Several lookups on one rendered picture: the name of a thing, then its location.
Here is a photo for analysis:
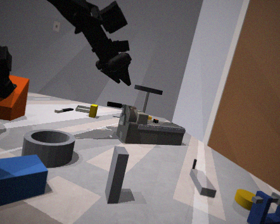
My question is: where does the yellow cube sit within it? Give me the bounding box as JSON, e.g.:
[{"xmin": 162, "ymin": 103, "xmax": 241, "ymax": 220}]
[{"xmin": 89, "ymin": 104, "xmax": 98, "ymax": 118}]

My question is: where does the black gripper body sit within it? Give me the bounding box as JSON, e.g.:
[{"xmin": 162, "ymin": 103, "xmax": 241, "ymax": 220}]
[{"xmin": 91, "ymin": 37, "xmax": 132, "ymax": 71}]

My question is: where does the blue rectangular block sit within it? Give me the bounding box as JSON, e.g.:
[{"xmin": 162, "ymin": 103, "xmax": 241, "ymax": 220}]
[{"xmin": 0, "ymin": 154, "xmax": 48, "ymax": 206}]

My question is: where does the yellow round disc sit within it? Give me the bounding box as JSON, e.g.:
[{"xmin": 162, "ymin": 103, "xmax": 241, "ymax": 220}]
[{"xmin": 235, "ymin": 189, "xmax": 256, "ymax": 210}]

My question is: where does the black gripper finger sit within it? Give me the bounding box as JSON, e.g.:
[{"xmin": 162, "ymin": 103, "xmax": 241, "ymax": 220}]
[
  {"xmin": 100, "ymin": 66, "xmax": 120, "ymax": 84},
  {"xmin": 112, "ymin": 62, "xmax": 131, "ymax": 86}
]

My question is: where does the grey hollow cylinder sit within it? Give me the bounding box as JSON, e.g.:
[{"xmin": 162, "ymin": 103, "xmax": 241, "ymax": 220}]
[{"xmin": 21, "ymin": 129, "xmax": 75, "ymax": 168}]

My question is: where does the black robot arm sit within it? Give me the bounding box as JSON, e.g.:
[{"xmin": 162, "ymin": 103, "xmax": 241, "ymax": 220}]
[{"xmin": 0, "ymin": 0, "xmax": 130, "ymax": 99}]

